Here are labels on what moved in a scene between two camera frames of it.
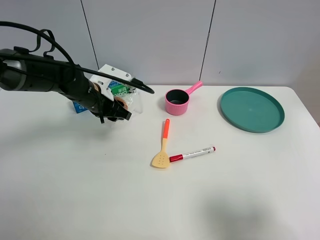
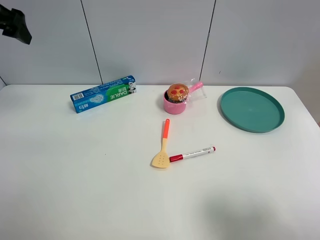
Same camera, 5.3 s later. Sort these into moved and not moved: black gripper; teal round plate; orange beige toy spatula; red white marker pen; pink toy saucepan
Moved: black gripper
Not moved: red white marker pen; orange beige toy spatula; pink toy saucepan; teal round plate
